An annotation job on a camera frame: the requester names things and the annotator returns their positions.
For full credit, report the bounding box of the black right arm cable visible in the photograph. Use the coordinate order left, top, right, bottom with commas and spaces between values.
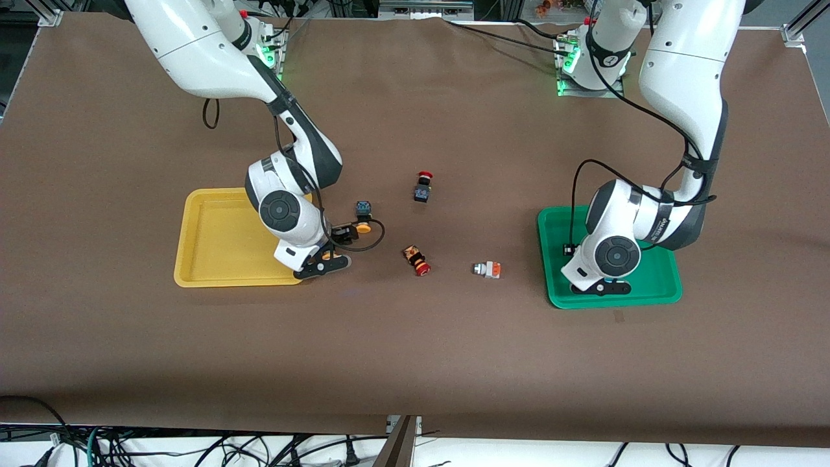
202, 96, 386, 254

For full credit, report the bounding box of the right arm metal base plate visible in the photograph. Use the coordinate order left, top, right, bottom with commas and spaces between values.
256, 19, 290, 84

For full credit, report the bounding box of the short black base cable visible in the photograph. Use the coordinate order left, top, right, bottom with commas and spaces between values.
516, 18, 571, 38

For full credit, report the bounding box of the long black base cable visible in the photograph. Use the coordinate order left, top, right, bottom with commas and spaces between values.
443, 18, 571, 56

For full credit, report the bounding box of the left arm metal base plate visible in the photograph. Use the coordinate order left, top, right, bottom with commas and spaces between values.
554, 32, 627, 99

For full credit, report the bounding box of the teal floor cable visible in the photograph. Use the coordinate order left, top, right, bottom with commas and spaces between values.
86, 426, 106, 467

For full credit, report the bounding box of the red button orange body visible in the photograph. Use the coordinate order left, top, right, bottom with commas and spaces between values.
403, 245, 432, 278

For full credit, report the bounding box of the yellow plastic tray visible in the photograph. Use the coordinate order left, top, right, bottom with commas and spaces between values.
173, 187, 313, 288

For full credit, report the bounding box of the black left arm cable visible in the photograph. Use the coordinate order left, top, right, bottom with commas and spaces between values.
569, 0, 719, 248

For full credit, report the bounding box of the black floor cable with plug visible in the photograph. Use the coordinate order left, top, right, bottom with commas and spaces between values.
285, 436, 362, 467

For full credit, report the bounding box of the green plastic tray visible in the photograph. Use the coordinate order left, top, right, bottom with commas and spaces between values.
537, 205, 683, 310

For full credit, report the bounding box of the black looping floor cable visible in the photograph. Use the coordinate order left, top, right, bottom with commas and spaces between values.
0, 395, 73, 458

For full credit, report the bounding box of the metal table frame beam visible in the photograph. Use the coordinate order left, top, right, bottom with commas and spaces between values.
373, 415, 423, 467

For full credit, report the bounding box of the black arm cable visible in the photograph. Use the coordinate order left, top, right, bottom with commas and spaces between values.
202, 96, 386, 254
569, 0, 719, 248

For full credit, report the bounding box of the brown paper table cover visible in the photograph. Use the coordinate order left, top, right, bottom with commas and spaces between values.
0, 13, 830, 448

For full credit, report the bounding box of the silver aluminium frame rail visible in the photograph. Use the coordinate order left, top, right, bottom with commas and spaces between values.
379, 0, 475, 21

